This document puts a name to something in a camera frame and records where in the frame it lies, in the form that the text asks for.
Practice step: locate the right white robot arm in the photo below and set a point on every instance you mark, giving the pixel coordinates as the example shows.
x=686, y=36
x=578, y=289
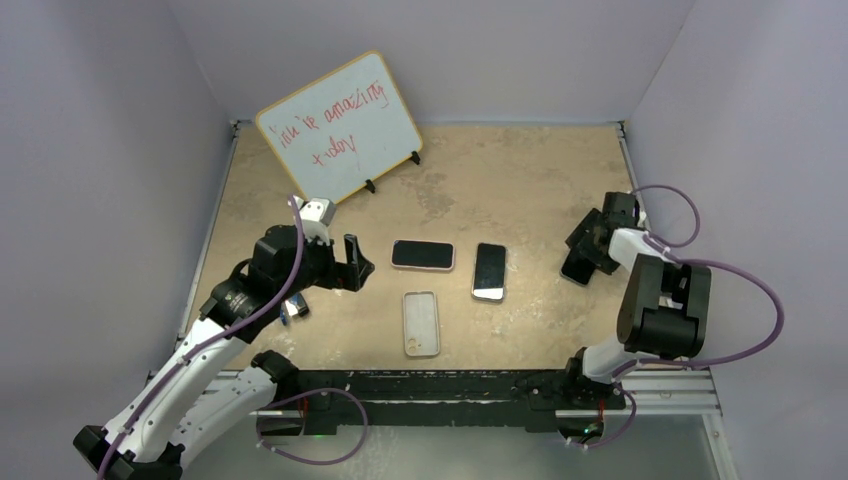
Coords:
x=663, y=314

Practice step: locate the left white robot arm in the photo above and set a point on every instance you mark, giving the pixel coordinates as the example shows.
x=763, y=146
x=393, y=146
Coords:
x=169, y=423

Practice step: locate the pink phone case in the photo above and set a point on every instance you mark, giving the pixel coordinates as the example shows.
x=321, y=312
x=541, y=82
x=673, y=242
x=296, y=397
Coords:
x=424, y=268

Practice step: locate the blue black stapler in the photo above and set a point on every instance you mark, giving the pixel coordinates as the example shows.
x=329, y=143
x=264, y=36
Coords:
x=294, y=308

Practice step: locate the black phone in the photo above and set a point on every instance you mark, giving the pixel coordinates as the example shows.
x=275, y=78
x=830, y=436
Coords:
x=578, y=270
x=489, y=268

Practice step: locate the clear phone case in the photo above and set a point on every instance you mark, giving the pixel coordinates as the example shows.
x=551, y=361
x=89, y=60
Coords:
x=489, y=301

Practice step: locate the black smartphone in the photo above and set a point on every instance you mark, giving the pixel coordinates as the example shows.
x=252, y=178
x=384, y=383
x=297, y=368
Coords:
x=422, y=254

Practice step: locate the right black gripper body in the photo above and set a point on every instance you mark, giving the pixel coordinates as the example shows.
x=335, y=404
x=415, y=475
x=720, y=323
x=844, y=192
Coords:
x=608, y=264

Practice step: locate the whiteboard with orange frame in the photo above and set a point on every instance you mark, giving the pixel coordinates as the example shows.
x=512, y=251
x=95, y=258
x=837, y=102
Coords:
x=341, y=132

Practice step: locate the translucent white phone case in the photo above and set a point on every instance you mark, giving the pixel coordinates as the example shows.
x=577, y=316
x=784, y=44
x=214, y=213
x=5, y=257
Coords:
x=420, y=324

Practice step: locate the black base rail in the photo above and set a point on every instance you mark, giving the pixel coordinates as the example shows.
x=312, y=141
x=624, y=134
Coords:
x=536, y=400

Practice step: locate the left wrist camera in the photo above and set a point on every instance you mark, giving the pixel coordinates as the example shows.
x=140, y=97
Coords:
x=316, y=217

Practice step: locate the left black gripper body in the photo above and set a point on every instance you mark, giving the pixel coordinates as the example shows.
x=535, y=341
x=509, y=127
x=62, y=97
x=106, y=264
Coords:
x=320, y=267

